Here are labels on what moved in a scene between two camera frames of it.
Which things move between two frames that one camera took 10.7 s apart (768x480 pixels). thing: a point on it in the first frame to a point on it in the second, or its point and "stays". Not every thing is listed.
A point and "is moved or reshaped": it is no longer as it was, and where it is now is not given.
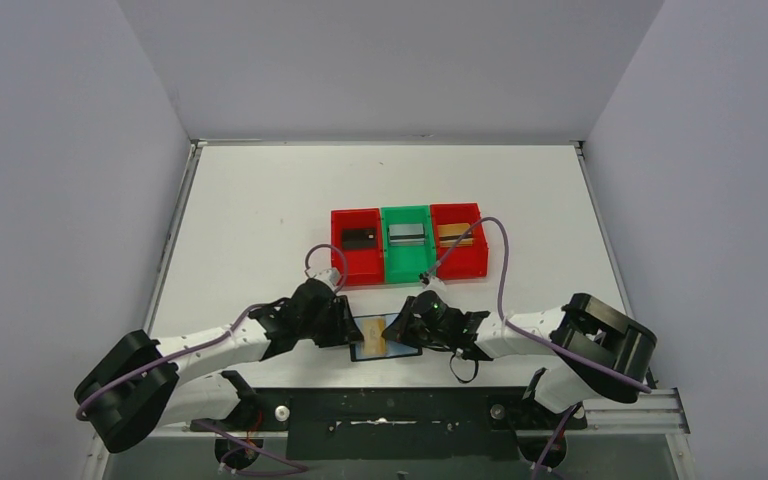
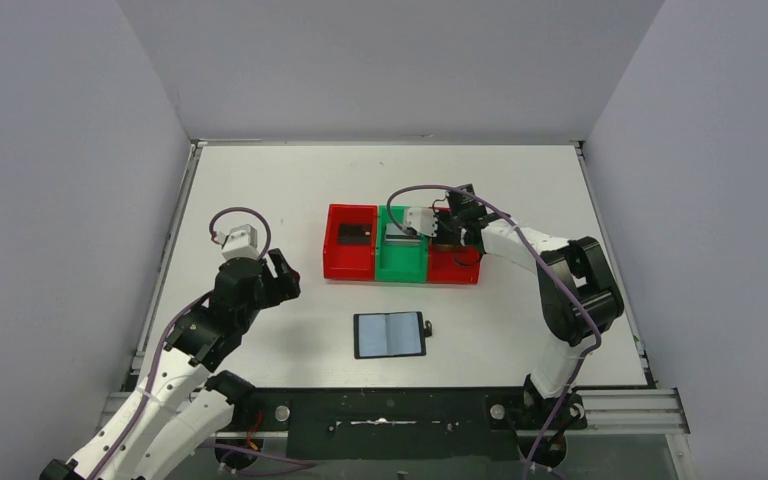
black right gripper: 405,324 to 449,225
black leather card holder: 373,345 stays
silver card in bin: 406,234 stays
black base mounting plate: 396,423 stays
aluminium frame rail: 661,412 stays
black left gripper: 344,322 to 269,283
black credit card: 359,239 is moved or reshaped
